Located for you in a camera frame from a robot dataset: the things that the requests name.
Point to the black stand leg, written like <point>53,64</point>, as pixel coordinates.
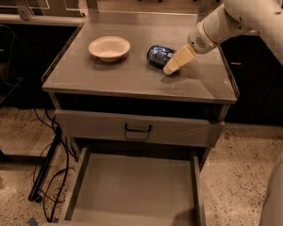
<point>34,195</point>

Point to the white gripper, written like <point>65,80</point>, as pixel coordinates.
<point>200,41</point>

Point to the grey top drawer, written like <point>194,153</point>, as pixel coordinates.
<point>111,126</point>

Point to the open grey middle drawer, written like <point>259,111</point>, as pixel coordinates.
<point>129,190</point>

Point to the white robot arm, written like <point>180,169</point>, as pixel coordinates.
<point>233,18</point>

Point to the blue pepsi can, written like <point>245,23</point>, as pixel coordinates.
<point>158,55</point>

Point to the black drawer handle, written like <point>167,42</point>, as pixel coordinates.
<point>135,130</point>

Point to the white paper bowl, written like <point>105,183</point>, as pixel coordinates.
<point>109,48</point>

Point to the grey drawer cabinet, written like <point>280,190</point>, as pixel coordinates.
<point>202,90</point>

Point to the dark chair at left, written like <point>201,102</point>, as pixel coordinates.
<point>8,80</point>

